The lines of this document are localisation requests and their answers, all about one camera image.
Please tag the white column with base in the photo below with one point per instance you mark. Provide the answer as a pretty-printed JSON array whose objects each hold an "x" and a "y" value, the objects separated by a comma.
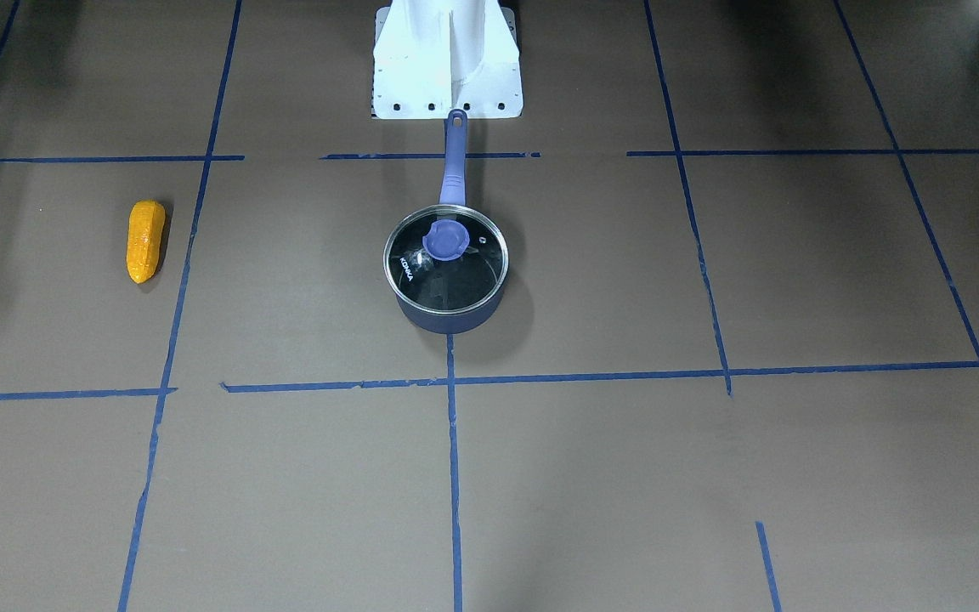
[{"x": 432, "y": 57}]

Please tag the glass pot lid blue knob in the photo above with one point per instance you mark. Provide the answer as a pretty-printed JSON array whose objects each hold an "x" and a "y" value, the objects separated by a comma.
[{"x": 446, "y": 260}]

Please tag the yellow plastic corn cob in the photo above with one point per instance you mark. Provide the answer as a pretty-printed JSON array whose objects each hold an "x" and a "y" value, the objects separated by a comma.
[{"x": 144, "y": 240}]

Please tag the dark blue saucepan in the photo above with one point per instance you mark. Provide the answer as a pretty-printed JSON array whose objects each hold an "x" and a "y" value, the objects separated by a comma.
[{"x": 453, "y": 191}]

